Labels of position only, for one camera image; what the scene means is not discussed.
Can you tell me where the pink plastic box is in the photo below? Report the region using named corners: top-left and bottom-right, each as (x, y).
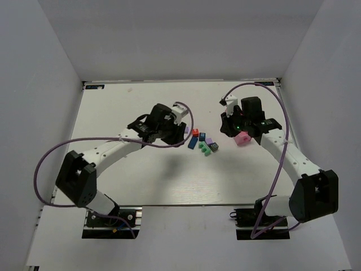
top-left (234, 131), bottom-right (252, 146)

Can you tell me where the red cube block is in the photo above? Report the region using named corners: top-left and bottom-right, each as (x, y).
top-left (192, 129), bottom-right (199, 137)

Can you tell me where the dark blue rectangular block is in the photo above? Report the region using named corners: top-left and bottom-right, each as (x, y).
top-left (188, 137), bottom-right (198, 150)

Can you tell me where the dark blue printed cube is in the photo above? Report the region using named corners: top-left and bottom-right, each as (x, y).
top-left (199, 133), bottom-right (206, 141)

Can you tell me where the green hospital arch block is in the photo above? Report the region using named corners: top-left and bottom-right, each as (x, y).
top-left (199, 141), bottom-right (212, 156)

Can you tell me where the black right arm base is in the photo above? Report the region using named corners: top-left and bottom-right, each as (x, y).
top-left (230, 208), bottom-right (290, 241)

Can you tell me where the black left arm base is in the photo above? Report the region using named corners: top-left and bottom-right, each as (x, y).
top-left (82, 207), bottom-right (142, 240)

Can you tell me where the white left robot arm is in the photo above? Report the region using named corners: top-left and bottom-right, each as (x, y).
top-left (56, 103), bottom-right (190, 216)

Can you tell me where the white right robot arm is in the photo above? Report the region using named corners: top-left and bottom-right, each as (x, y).
top-left (220, 95), bottom-right (338, 223)

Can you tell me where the grey house block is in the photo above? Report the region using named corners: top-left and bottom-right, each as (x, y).
top-left (208, 142), bottom-right (219, 152)

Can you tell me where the right corner label sticker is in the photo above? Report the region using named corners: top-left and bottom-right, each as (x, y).
top-left (255, 81), bottom-right (274, 86)

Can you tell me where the corner label sticker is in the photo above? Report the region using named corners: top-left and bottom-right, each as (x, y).
top-left (255, 81), bottom-right (274, 86)
top-left (85, 85), bottom-right (105, 89)

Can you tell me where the left corner label sticker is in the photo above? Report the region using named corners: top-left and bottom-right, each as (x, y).
top-left (85, 85), bottom-right (105, 89)

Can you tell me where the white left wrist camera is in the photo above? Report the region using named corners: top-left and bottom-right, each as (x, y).
top-left (165, 103), bottom-right (189, 126)

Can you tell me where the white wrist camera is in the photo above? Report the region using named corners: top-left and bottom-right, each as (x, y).
top-left (219, 94), bottom-right (238, 117)
top-left (165, 103), bottom-right (189, 126)

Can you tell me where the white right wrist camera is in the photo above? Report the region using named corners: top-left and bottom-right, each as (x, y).
top-left (219, 94), bottom-right (238, 117)

